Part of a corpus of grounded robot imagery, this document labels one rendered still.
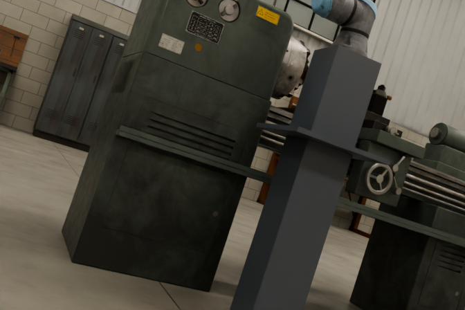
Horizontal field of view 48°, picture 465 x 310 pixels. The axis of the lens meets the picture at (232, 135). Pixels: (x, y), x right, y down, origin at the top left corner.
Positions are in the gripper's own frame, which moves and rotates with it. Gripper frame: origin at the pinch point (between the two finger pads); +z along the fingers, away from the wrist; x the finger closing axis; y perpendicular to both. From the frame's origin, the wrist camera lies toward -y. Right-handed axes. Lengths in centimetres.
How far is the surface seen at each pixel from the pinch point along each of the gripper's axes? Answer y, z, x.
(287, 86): 11.7, 40.3, 10.6
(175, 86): -25, 63, -32
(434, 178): 92, 54, 69
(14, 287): -35, 145, -78
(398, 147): 68, 51, 32
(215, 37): -16, 38, -28
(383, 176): 65, 66, 37
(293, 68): 12.7, 33.0, 5.9
